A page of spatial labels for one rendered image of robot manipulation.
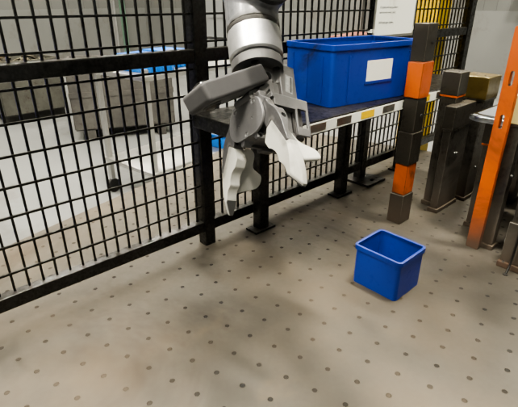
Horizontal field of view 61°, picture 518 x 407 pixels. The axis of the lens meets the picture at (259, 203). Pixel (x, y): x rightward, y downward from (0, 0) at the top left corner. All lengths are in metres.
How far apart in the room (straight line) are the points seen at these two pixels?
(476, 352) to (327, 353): 0.25
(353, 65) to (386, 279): 0.46
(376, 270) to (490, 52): 8.10
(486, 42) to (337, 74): 7.95
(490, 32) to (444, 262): 7.92
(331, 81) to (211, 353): 0.60
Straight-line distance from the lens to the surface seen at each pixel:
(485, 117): 1.15
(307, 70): 1.03
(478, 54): 8.92
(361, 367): 0.78
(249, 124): 0.56
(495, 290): 1.04
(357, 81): 1.04
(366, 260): 0.92
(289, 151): 0.50
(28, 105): 5.62
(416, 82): 1.12
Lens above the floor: 1.24
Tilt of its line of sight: 25 degrees down
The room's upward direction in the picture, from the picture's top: straight up
